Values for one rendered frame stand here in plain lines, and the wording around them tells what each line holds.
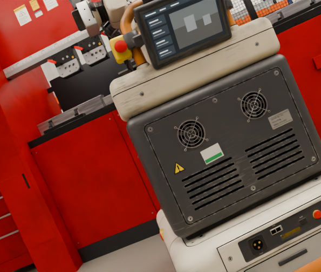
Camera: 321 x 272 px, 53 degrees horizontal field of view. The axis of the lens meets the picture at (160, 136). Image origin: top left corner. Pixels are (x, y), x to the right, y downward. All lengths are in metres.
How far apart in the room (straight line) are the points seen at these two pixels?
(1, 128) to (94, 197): 0.71
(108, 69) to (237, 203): 1.96
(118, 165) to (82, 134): 0.30
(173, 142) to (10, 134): 1.43
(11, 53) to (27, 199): 0.98
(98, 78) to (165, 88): 1.84
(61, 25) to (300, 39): 1.49
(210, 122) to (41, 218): 1.50
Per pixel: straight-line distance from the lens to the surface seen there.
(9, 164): 2.23
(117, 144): 2.05
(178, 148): 0.95
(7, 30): 2.49
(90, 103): 2.21
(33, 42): 2.39
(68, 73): 2.26
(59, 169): 2.20
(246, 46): 1.04
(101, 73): 2.75
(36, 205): 2.21
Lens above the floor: 0.64
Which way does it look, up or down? 2 degrees down
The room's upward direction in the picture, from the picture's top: 24 degrees counter-clockwise
